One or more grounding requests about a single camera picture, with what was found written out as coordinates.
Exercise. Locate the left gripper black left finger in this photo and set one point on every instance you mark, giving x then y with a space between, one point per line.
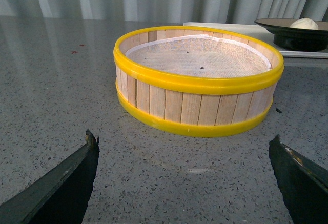
62 194

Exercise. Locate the beige plate black rim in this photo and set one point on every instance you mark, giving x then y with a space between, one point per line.
295 39

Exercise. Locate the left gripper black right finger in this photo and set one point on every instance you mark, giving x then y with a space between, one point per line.
302 182

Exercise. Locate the wooden steamer yellow bands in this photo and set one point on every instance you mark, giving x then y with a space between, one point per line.
194 106

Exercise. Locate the white steamer liner cloth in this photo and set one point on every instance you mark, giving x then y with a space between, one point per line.
200 56

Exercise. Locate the white bear tray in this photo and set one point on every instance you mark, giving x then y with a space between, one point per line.
262 34

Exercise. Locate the white steamed bun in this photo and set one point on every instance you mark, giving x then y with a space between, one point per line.
305 23

